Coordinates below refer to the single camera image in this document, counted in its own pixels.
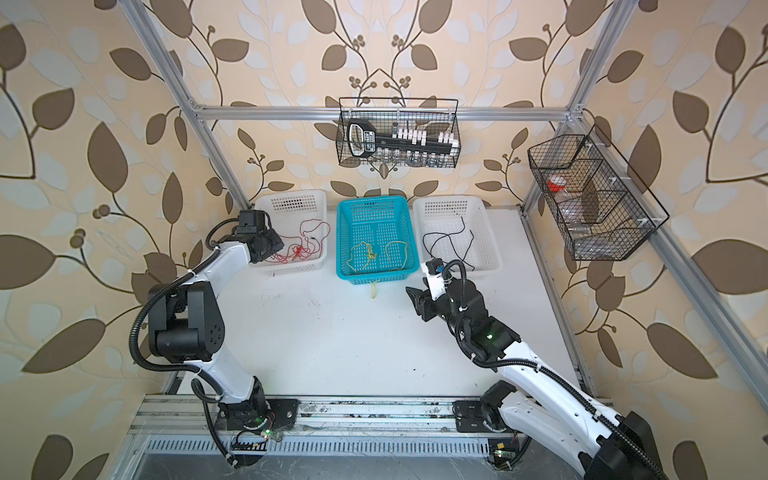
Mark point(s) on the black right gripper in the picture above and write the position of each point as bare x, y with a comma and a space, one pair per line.
423, 303

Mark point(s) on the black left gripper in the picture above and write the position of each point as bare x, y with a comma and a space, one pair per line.
275, 241

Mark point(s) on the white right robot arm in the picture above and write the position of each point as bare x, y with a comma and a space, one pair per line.
630, 451

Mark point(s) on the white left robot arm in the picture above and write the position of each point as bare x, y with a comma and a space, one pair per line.
181, 328

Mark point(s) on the white plastic basket left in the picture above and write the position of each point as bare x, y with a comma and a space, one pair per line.
300, 218

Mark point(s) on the white plastic basket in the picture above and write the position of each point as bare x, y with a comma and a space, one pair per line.
300, 218
456, 228

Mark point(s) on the teal plastic basket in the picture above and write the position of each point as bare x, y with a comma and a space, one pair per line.
375, 241

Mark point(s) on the white plastic basket right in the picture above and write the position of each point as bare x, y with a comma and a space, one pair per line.
456, 228

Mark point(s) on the black tool in basket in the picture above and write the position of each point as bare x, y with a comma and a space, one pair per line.
364, 140

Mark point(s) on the red object in basket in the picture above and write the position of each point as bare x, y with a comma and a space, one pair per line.
556, 183

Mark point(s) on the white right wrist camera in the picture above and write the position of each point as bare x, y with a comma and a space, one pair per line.
437, 275

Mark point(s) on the black wire basket back wall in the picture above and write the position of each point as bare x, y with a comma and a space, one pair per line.
433, 114

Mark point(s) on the black wire basket wall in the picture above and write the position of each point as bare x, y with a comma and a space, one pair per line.
607, 210
433, 114

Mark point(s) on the black wire basket right wall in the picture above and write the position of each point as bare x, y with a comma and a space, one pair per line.
607, 210

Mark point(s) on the metal base rail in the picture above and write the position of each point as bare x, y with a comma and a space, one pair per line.
386, 426

